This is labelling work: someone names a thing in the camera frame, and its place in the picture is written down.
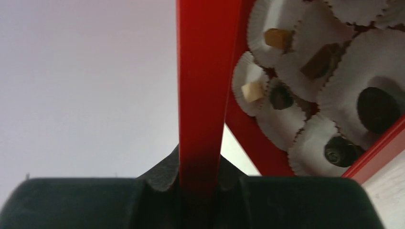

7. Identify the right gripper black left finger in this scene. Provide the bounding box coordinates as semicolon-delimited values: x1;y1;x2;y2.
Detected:
0;148;180;229

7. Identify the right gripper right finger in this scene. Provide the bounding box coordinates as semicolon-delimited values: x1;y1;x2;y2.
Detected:
215;157;384;229

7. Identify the red box lid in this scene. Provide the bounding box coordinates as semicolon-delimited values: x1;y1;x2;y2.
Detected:
176;0;241;229

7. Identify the dark rose round chocolate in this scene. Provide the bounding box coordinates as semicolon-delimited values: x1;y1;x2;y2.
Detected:
324;136;365;167

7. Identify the red chocolate box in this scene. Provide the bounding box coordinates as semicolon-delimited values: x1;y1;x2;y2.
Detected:
225;0;405;183

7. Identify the milk brown bar chocolate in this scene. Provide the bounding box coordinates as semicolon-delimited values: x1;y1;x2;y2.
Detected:
300;43;340;80

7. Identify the dark leaf chocolate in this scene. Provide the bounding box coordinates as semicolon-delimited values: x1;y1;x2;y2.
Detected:
356;87;405;135

